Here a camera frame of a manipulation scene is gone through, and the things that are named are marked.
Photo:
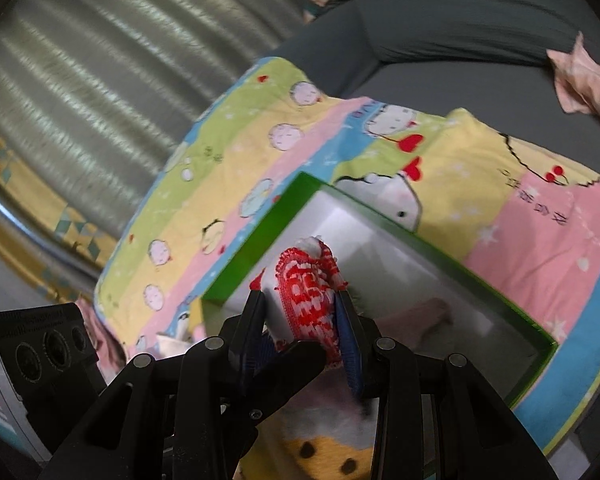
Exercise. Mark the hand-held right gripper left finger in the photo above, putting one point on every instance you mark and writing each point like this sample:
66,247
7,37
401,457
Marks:
247,340

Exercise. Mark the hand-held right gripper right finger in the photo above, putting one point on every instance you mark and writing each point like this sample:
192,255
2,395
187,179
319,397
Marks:
350,350

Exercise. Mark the red white knit sock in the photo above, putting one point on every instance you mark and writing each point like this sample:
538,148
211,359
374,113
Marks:
305,300

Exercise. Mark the green box white inside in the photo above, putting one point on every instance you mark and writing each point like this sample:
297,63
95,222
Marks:
430,280

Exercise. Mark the cookie plush toy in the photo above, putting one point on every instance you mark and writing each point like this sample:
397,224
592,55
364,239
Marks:
325,455

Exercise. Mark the pink white crumpled cloth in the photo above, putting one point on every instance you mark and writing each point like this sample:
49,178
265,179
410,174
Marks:
97,325

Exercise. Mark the white pink fluffy plush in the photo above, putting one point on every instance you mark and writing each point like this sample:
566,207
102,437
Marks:
320,410

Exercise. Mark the grey metal bar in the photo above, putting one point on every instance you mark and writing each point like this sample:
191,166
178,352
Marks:
30,227

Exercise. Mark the yellow patterned cloth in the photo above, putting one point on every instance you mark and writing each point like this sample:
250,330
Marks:
30,180

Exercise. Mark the cartoon printed blanket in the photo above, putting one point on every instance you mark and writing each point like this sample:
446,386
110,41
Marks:
480,185

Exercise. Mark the grey-green curtain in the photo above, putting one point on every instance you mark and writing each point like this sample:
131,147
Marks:
130,60

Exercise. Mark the pink striped cloth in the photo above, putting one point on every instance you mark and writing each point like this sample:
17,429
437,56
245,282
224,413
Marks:
580,80

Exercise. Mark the grey sofa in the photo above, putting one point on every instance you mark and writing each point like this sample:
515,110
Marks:
455,10

